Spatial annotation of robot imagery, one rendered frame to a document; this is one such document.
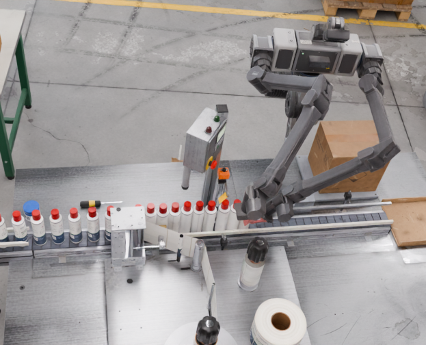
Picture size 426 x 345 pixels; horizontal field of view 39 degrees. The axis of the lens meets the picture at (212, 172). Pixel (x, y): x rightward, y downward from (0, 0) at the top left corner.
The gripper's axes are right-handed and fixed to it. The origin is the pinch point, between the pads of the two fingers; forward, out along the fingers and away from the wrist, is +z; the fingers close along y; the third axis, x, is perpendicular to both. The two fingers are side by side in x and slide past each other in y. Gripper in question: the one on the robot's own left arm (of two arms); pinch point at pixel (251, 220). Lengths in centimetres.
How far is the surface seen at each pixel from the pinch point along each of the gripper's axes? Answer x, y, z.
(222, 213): -18.1, 2.0, 1.8
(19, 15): -75, -181, 80
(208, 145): -52, 0, -24
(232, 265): -5.8, 19.2, 11.9
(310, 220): 26.7, -1.8, -15.0
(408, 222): 69, 1, -44
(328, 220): 33.4, -1.1, -20.4
